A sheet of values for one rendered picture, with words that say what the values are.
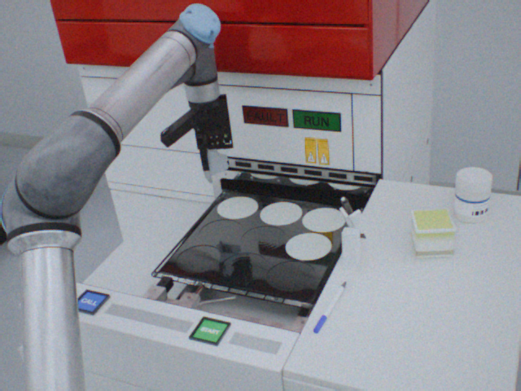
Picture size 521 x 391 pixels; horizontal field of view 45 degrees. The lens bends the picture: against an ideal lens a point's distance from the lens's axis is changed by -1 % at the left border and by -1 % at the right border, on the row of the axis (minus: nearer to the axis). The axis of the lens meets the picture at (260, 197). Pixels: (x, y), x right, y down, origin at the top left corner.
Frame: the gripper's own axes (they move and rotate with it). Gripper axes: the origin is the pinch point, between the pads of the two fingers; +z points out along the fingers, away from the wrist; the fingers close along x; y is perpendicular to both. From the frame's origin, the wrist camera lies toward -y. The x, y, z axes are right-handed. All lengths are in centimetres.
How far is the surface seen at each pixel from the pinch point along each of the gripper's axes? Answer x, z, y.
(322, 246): -20.1, 9.7, 23.6
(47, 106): 243, 67, -105
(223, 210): -0.1, 9.5, 2.6
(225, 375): -55, 8, 1
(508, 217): -28, 3, 61
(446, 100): 128, 47, 106
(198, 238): -10.4, 9.6, -3.7
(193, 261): -18.9, 9.7, -4.9
